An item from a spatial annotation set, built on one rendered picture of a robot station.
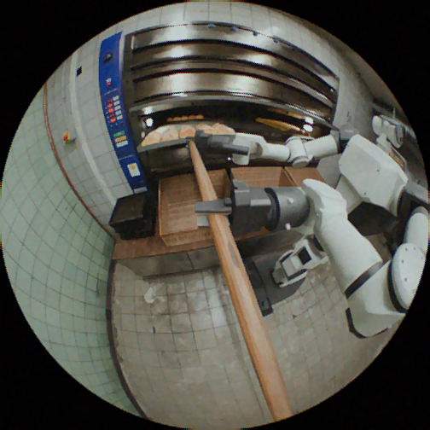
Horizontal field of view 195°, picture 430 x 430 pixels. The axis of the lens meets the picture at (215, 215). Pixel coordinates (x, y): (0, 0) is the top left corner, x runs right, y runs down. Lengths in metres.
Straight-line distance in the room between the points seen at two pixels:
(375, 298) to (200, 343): 1.35
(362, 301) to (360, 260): 0.05
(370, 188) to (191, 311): 1.44
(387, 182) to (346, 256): 0.28
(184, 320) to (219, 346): 0.42
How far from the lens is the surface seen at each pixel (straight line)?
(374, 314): 0.18
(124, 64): 1.10
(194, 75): 1.00
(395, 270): 0.17
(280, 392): 0.23
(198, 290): 1.38
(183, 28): 1.17
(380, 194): 0.43
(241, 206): 0.18
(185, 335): 1.41
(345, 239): 0.21
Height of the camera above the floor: 1.35
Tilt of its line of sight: 49 degrees down
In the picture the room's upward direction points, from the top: straight up
